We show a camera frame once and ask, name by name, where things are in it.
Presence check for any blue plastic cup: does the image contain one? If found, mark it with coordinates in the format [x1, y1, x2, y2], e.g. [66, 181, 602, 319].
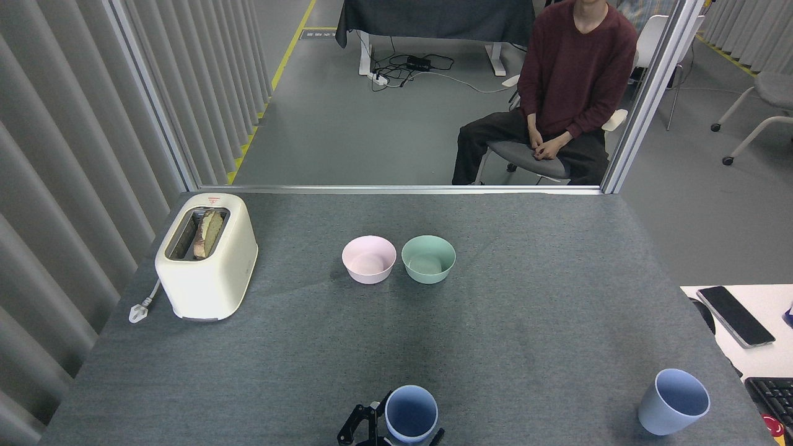
[638, 369, 711, 436]
[385, 385, 439, 445]

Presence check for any black smartphone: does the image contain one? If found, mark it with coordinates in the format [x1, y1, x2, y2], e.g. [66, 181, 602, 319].
[696, 286, 776, 349]

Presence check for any seated background person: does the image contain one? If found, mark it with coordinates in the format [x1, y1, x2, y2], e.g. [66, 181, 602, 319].
[617, 0, 677, 33]

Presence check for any white chair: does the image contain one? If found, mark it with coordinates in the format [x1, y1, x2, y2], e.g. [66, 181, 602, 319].
[627, 14, 707, 132]

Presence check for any white side table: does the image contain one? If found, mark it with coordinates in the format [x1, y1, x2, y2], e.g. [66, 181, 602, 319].
[680, 284, 793, 380]

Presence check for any silver frame rail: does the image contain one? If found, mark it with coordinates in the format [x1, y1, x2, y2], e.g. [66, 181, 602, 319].
[198, 184, 605, 196]

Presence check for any black keyboard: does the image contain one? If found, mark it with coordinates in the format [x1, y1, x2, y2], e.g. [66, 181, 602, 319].
[745, 377, 793, 434]

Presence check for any white toaster power plug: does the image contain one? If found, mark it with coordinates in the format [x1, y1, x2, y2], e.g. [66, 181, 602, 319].
[128, 279, 163, 324]

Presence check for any red round object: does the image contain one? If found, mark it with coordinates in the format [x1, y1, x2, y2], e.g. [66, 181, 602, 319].
[761, 414, 786, 444]

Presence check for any grey wheeled chair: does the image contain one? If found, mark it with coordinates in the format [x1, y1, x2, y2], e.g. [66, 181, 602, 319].
[711, 71, 793, 167]

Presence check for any person's right hand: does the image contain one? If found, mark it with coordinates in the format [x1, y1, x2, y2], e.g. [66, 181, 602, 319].
[527, 123, 551, 155]

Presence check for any person's left hand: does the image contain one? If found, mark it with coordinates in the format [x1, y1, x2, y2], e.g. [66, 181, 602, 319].
[535, 138, 569, 162]

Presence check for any green bowl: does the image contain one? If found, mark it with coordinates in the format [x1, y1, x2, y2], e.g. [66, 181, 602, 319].
[401, 235, 457, 285]

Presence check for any silver frame post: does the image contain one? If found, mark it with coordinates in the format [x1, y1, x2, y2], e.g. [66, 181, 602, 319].
[601, 0, 707, 195]
[102, 0, 200, 191]

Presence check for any grey felt table cover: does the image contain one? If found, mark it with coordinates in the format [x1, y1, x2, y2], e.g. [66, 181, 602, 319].
[37, 191, 778, 446]

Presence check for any bread slice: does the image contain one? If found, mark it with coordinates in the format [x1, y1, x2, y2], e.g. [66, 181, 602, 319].
[193, 209, 225, 260]

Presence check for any cream toaster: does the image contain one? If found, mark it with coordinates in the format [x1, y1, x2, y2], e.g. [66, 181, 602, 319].
[155, 193, 258, 321]

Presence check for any table with dark cloth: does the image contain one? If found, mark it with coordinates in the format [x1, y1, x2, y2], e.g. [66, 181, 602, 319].
[335, 0, 537, 77]

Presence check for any pink bowl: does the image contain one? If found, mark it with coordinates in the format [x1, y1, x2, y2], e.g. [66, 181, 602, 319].
[342, 235, 397, 285]

